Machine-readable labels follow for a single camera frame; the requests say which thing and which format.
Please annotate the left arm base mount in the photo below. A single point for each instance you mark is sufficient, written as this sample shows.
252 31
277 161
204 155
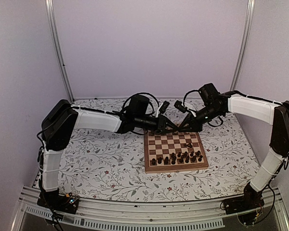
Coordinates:
67 203

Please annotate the floral patterned table mat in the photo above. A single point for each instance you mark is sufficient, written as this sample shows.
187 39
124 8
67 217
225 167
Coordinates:
108 166

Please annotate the left aluminium frame post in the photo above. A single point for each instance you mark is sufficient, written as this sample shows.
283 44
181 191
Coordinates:
58 50

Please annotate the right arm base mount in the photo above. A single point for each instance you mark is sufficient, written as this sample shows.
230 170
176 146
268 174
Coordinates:
249 206

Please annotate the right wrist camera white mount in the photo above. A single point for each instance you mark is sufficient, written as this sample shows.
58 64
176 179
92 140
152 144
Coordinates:
179 105

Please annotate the front aluminium rail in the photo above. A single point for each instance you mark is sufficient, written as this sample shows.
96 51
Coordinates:
102 215

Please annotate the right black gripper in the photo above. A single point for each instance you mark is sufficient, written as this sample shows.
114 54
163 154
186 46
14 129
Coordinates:
193 124

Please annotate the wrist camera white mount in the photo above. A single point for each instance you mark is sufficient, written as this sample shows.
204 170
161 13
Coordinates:
179 105
162 109

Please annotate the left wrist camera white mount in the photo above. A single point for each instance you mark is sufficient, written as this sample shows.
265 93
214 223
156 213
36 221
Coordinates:
162 109

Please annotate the aluminium frame post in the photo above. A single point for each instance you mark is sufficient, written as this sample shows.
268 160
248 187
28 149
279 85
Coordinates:
244 43
58 50

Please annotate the wooden chess board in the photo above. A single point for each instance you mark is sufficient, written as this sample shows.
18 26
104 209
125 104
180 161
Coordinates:
156 146

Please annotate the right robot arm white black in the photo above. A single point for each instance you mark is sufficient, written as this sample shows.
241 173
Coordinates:
273 113

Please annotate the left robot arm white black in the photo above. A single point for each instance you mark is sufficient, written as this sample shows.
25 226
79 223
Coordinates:
58 126

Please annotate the right aluminium frame post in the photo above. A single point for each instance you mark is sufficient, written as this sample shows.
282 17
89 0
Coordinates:
244 43

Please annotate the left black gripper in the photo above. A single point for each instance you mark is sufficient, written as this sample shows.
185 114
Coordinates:
164 121

